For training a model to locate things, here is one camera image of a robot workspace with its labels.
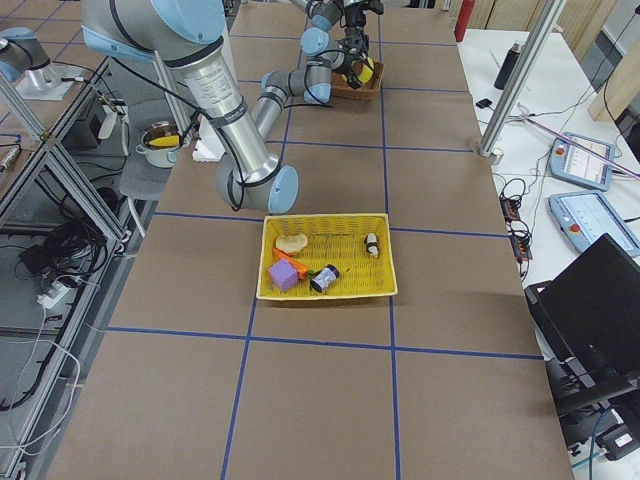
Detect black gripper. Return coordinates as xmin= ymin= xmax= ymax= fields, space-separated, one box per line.
xmin=341 ymin=0 xmax=384 ymax=90

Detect yellow tape roll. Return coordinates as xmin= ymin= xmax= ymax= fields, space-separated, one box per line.
xmin=356 ymin=61 xmax=375 ymax=88

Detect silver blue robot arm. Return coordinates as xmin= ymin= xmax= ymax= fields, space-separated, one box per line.
xmin=81 ymin=1 xmax=384 ymax=214

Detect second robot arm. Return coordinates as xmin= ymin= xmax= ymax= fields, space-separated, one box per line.
xmin=1 ymin=27 xmax=72 ymax=101

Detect brown wicker basket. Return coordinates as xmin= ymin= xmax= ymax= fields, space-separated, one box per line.
xmin=331 ymin=61 xmax=384 ymax=101

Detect yellow woven basket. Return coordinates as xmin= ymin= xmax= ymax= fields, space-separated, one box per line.
xmin=256 ymin=213 xmax=398 ymax=301

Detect red fire extinguisher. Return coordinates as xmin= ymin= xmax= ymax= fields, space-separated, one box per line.
xmin=454 ymin=0 xmax=475 ymax=42

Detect small black device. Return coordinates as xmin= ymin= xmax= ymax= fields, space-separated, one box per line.
xmin=476 ymin=98 xmax=492 ymax=109

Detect black water bottle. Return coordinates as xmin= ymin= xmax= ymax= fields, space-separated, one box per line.
xmin=494 ymin=42 xmax=523 ymax=90

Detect toy panda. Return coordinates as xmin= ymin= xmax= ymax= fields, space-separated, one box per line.
xmin=364 ymin=232 xmax=380 ymax=258

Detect toy croissant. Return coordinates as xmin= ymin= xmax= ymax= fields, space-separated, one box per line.
xmin=275 ymin=233 xmax=308 ymax=255

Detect white cooking pot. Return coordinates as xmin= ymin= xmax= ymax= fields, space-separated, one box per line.
xmin=135 ymin=121 xmax=181 ymax=169

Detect small glass jar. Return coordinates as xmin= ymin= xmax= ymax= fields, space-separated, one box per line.
xmin=310 ymin=264 xmax=340 ymax=293

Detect orange toy carrot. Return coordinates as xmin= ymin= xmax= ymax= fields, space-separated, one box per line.
xmin=272 ymin=248 xmax=309 ymax=280

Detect purple foam cube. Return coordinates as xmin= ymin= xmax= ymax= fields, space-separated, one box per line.
xmin=268 ymin=259 xmax=299 ymax=292

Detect upper teach pendant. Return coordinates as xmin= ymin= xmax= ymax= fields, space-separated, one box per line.
xmin=548 ymin=132 xmax=615 ymax=191

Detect teach pendant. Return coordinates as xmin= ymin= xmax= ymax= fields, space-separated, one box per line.
xmin=548 ymin=132 xmax=615 ymax=191
xmin=548 ymin=191 xmax=639 ymax=258

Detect lower teach pendant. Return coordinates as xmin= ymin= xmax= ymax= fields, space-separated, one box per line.
xmin=548 ymin=191 xmax=639 ymax=258

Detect black laptop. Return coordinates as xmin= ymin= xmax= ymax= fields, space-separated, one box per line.
xmin=536 ymin=234 xmax=639 ymax=375

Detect black power adapter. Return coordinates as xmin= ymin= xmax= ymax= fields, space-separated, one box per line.
xmin=19 ymin=245 xmax=50 ymax=275

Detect white power strip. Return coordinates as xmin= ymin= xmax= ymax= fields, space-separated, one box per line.
xmin=36 ymin=277 xmax=73 ymax=310

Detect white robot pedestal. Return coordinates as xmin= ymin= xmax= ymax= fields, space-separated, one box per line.
xmin=192 ymin=116 xmax=225 ymax=163

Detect aluminium frame post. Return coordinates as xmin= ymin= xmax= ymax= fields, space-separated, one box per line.
xmin=477 ymin=0 xmax=566 ymax=165

